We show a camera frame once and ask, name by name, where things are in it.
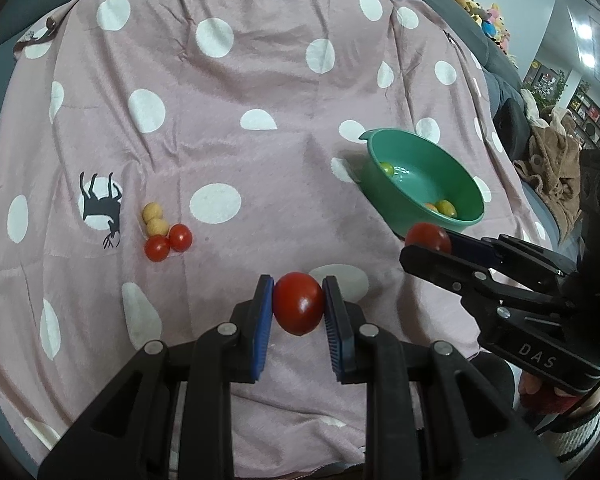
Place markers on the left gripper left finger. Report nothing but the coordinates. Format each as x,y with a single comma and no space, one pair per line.
234,352

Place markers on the person's right hand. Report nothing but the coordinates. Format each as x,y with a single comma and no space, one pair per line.
544,399

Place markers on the pink polka dot cloth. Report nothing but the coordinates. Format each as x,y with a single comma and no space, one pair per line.
240,159

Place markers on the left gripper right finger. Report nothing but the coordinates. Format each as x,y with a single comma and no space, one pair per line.
365,354

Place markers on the row of plush toys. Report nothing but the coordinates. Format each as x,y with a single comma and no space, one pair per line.
490,20

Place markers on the yellow green fruit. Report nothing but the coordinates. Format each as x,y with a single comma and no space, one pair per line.
447,208

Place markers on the green plastic bowl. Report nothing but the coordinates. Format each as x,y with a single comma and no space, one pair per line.
424,174

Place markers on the green oval fruit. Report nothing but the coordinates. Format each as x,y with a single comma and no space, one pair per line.
387,168

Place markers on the large red tomato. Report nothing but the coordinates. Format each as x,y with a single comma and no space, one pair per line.
430,236

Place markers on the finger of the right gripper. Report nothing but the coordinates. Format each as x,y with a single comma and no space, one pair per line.
511,256
455,272

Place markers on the beige longan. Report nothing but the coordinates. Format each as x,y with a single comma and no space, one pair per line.
152,211
157,226

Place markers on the small red tomato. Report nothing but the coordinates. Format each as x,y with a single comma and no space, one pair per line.
180,237
298,303
157,248

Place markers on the brown blanket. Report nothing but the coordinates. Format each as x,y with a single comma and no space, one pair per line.
552,169

